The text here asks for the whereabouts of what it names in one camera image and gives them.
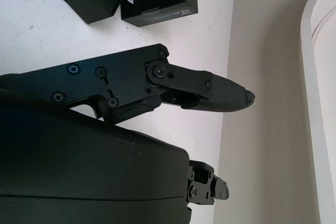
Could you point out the white curved furniture edge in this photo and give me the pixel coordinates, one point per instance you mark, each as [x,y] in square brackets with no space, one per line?
[323,103]

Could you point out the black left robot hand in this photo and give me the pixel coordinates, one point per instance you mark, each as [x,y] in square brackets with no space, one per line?
[92,169]

